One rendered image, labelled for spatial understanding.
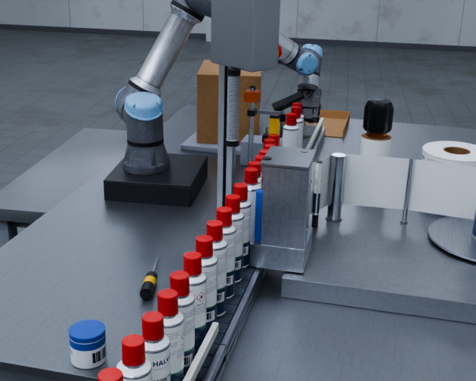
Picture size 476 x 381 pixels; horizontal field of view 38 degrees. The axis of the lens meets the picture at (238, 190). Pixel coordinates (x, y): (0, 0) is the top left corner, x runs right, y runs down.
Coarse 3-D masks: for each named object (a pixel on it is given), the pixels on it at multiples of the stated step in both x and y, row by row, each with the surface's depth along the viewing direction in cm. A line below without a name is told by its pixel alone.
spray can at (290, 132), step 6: (288, 114) 219; (294, 114) 219; (288, 120) 219; (294, 120) 219; (288, 126) 219; (294, 126) 219; (288, 132) 219; (294, 132) 219; (288, 138) 220; (294, 138) 220; (282, 144) 223; (288, 144) 221; (294, 144) 221
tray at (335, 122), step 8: (320, 112) 314; (328, 112) 314; (336, 112) 313; (344, 112) 312; (328, 120) 310; (336, 120) 310; (344, 120) 310; (328, 128) 298; (336, 128) 298; (344, 128) 285; (328, 136) 287; (336, 136) 286
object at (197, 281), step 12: (192, 252) 124; (192, 264) 122; (192, 276) 123; (204, 276) 125; (192, 288) 123; (204, 288) 124; (204, 300) 125; (204, 312) 126; (204, 324) 127; (204, 336) 128
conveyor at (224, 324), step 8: (312, 128) 280; (304, 144) 258; (248, 272) 162; (248, 280) 158; (240, 288) 154; (240, 296) 151; (232, 304) 148; (232, 312) 145; (224, 320) 142; (224, 328) 139; (216, 336) 136
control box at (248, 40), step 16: (224, 0) 180; (240, 0) 175; (256, 0) 172; (272, 0) 175; (224, 16) 181; (240, 16) 176; (256, 16) 173; (272, 16) 177; (224, 32) 182; (240, 32) 178; (256, 32) 175; (272, 32) 179; (224, 48) 184; (240, 48) 179; (256, 48) 177; (272, 48) 180; (224, 64) 185; (240, 64) 180; (256, 64) 178; (272, 64) 182
